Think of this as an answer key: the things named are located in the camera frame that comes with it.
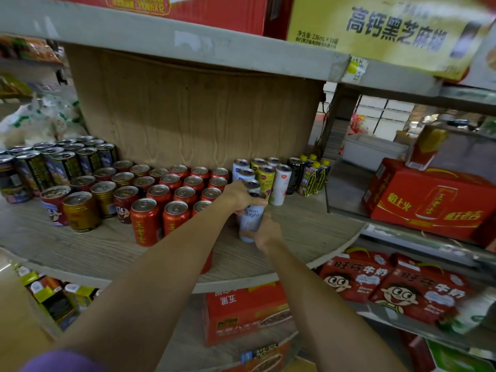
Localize yellow red tall pack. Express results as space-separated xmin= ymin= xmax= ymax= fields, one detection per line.
xmin=404 ymin=125 xmax=451 ymax=172

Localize pile of yellow snack packets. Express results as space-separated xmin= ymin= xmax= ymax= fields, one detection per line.
xmin=0 ymin=74 xmax=35 ymax=100

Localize person's left hand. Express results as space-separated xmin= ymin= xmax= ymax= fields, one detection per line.
xmin=223 ymin=180 xmax=269 ymax=218

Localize small red carton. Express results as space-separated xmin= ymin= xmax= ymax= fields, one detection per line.
xmin=203 ymin=282 xmax=292 ymax=348

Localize small green-top box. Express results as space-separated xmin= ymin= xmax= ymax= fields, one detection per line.
xmin=406 ymin=333 xmax=496 ymax=372

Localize red porridge print carton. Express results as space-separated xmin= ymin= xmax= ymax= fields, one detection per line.
xmin=226 ymin=339 xmax=296 ymax=372

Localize white yellow price label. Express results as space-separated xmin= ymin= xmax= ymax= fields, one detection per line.
xmin=340 ymin=55 xmax=369 ymax=85

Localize row of yellow orange cartons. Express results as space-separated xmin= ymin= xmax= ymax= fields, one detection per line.
xmin=10 ymin=262 xmax=102 ymax=333

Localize bag of white snacks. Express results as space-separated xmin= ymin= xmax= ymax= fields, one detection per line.
xmin=0 ymin=102 xmax=57 ymax=148
xmin=40 ymin=93 xmax=88 ymax=139

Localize red yellow-print carton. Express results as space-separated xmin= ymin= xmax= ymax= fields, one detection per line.
xmin=361 ymin=158 xmax=496 ymax=241

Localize group of tall blue-yellow cans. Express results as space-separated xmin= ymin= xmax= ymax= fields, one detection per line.
xmin=0 ymin=134 xmax=120 ymax=205

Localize red and gold shelf cans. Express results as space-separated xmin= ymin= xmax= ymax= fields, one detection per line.
xmin=40 ymin=159 xmax=157 ymax=234

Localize dark price tag strip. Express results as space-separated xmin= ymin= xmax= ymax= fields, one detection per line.
xmin=239 ymin=344 xmax=281 ymax=365

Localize red cartoon face carton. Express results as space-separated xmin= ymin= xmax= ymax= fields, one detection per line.
xmin=369 ymin=254 xmax=473 ymax=327
xmin=319 ymin=246 xmax=393 ymax=303

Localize white slim bottle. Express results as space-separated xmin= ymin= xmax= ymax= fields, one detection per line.
xmin=439 ymin=286 xmax=496 ymax=334

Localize yellow green bottle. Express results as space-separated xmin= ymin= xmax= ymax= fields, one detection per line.
xmin=297 ymin=153 xmax=333 ymax=199

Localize person's right forearm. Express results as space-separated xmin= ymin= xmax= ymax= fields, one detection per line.
xmin=267 ymin=243 xmax=408 ymax=372

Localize person's right hand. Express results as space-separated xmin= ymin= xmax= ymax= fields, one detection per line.
xmin=251 ymin=212 xmax=284 ymax=253

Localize purple shirt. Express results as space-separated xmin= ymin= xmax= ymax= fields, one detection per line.
xmin=18 ymin=348 xmax=110 ymax=372

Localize large red gift carton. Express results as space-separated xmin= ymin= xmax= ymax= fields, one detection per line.
xmin=37 ymin=0 xmax=296 ymax=40

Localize block of red slim cans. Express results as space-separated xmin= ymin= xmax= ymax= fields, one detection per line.
xmin=130 ymin=163 xmax=231 ymax=275

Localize row of mixed colour packets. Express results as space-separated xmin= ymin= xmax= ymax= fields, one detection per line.
xmin=0 ymin=35 xmax=64 ymax=66

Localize person's left forearm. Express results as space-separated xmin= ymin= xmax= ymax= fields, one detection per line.
xmin=58 ymin=197 xmax=238 ymax=372

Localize white grey-print box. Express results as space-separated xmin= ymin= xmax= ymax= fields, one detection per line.
xmin=460 ymin=25 xmax=496 ymax=92

